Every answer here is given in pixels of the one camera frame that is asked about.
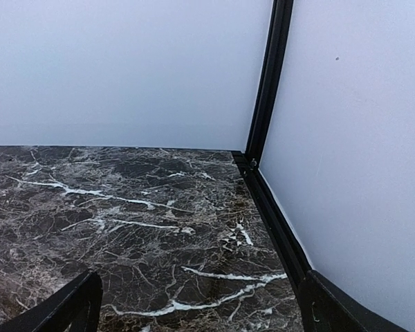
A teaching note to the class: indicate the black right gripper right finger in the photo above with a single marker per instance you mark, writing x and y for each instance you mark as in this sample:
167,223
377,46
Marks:
325,307

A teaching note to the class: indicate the black right side rail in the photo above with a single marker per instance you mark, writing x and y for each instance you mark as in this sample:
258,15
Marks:
288,248

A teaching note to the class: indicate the black right frame post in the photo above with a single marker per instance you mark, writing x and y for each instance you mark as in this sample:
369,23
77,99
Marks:
269,81

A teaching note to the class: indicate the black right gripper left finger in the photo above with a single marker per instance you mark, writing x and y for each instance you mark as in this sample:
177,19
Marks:
74,307

